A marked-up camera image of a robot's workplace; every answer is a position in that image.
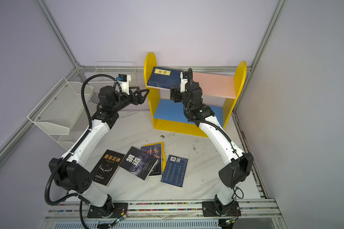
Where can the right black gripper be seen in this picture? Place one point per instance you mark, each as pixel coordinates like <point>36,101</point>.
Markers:
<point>174,94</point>

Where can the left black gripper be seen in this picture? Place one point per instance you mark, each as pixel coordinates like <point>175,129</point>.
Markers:
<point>141,100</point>

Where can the navy blue book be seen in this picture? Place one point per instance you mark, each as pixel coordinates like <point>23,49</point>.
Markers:
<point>175,171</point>
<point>165,76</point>
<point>161,86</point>

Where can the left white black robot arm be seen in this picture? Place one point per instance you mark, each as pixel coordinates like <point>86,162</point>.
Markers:
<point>69,172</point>

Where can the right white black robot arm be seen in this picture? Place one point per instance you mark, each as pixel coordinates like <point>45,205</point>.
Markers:
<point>238,164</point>

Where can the yellow pink blue bookshelf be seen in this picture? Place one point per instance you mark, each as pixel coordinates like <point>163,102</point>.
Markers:
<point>219,92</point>

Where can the dark blue yellow-edged book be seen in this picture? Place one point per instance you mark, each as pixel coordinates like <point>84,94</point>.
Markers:
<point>156,150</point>

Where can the black wolf cover book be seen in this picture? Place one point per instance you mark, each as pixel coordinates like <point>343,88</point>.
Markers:
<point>138,163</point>

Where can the white mesh tiered rack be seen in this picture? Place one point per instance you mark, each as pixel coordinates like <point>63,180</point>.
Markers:
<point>61,114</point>

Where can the black antler cover book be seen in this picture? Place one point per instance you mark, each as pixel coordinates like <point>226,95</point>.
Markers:
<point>106,168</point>

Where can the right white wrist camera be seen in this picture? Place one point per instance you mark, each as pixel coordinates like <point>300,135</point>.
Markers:
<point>184,76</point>

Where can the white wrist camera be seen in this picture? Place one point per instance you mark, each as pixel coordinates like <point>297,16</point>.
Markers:
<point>124,81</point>
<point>184,76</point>

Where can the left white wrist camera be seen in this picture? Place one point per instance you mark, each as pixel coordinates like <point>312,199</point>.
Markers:
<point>124,81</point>

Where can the white wire basket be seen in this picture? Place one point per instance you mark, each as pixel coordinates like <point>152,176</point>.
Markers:
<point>113,69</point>

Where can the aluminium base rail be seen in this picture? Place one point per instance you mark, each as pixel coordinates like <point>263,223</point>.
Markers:
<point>168,214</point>

